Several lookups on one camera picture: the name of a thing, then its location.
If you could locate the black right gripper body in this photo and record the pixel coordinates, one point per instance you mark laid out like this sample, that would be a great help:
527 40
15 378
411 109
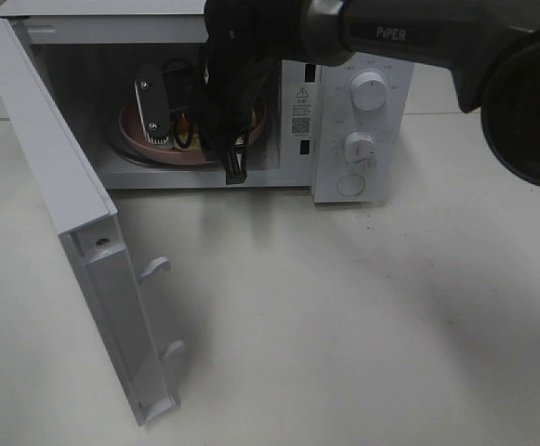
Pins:
217 96

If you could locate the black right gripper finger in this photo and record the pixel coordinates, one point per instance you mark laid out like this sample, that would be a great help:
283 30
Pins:
153 106
233 157

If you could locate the pink round plate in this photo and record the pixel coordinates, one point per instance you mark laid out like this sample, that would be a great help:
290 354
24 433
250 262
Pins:
131 128

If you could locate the round white door button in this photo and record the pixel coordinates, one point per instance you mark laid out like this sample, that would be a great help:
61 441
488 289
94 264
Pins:
351 185

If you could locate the white microwave door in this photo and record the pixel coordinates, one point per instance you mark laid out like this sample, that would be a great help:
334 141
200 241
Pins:
85 219

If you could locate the toast sandwich with lettuce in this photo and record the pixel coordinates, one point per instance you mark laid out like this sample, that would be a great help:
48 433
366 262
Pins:
185 134

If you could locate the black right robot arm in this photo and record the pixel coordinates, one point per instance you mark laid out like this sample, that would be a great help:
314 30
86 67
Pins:
491 49

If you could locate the white microwave oven body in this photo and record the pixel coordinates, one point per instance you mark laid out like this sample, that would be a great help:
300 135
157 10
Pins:
88 54

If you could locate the glass microwave turntable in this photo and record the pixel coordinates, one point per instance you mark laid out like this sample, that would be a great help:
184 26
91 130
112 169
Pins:
125 155

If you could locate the white warning label sticker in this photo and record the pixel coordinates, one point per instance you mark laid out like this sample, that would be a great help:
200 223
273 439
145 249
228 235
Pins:
300 109

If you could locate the lower white timer knob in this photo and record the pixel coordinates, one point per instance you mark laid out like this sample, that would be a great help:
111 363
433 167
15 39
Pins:
358 147

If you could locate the upper white power knob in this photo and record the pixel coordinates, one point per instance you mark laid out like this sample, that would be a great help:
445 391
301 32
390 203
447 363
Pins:
369 90

